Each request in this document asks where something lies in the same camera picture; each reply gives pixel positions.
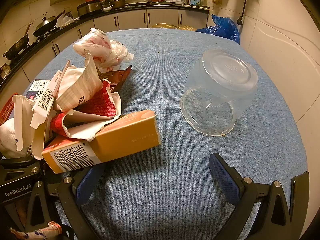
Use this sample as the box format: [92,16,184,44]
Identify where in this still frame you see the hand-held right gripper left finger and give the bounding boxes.
[24,166,105,240]

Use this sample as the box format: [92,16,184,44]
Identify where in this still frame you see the red plastic basket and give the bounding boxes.
[0,97,19,127]

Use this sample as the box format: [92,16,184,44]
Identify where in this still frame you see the torn red white paper carton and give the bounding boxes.
[50,50,123,142]

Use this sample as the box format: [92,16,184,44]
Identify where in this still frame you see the torn white cardboard piece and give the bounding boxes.
[12,94,54,160]

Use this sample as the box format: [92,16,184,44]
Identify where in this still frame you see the wok with lid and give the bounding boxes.
[32,11,65,37]

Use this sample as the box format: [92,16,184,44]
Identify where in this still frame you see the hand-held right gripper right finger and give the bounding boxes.
[209,152,292,240]

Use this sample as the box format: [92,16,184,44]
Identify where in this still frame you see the white pink plastic bag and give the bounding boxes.
[73,28,135,73]

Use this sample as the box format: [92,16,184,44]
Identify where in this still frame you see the grey kitchen cabinets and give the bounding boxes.
[0,9,208,98]

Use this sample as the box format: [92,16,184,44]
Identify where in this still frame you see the black steel rice cooker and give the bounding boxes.
[77,1,102,18]

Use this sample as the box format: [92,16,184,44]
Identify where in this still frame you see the black kitchen countertop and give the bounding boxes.
[0,1,209,88]

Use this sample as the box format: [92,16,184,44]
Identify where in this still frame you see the orange cardboard box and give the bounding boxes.
[41,109,162,174]

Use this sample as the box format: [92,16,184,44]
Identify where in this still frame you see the clear plastic container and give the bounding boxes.
[179,49,258,137]

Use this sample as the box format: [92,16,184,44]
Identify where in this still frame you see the stacked steel pots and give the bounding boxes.
[101,0,125,9]

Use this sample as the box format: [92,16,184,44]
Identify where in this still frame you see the red-brown snack wrapper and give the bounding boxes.
[97,65,132,93]

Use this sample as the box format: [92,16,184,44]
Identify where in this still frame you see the long white packet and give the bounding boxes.
[30,59,73,129]

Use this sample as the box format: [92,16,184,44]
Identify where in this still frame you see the blue plastic bag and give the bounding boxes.
[195,14,240,45]

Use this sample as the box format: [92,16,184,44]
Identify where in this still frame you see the black power cable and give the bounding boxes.
[236,0,250,26]

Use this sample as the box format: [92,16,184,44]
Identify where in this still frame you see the wok with wooden handle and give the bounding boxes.
[2,24,32,60]

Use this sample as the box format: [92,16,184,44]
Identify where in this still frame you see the yellow plastic bag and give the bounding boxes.
[150,23,198,32]

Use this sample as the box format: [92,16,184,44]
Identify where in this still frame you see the white crumpled packaging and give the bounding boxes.
[0,117,33,159]

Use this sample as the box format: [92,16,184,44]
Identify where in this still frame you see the white medicine box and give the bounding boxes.
[28,79,59,99]

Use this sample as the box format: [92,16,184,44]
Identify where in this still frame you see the crumpled colourful wrapper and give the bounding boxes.
[10,221,63,240]

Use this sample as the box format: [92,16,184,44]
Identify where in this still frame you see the blue tablecloth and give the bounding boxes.
[21,27,308,240]

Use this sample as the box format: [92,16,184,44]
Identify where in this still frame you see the small white plastic bag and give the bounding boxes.
[59,16,74,28]

